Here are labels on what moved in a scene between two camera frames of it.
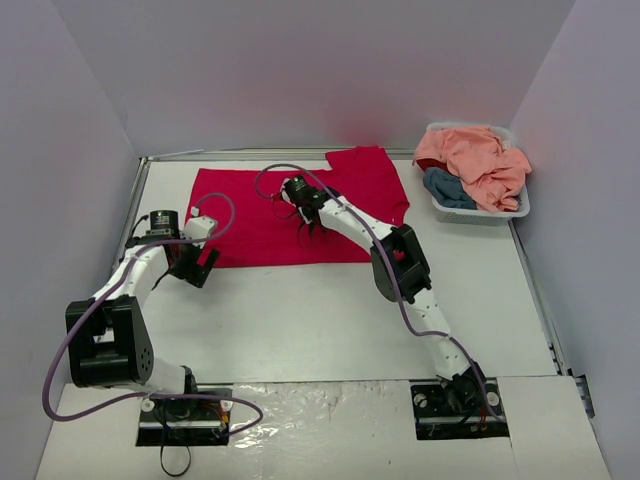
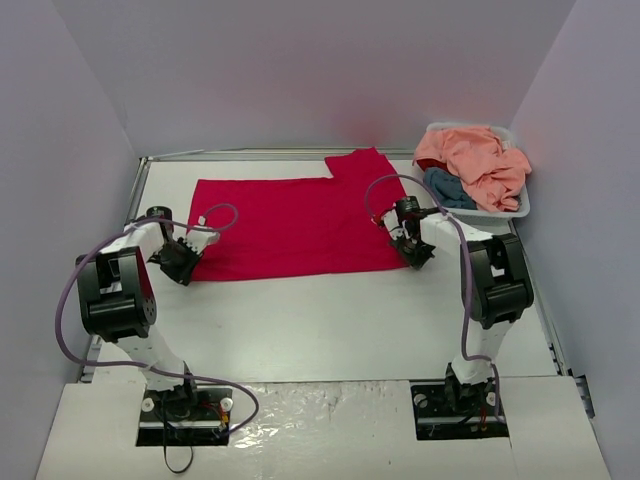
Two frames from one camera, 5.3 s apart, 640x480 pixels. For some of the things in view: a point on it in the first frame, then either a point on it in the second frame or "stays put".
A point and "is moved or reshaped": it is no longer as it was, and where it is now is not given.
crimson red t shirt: [253, 228] is moved or reshaped
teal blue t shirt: [448, 189] stays put
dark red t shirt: [425, 163] stays put
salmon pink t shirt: [493, 175] stays put
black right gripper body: [308, 215] -> [413, 249]
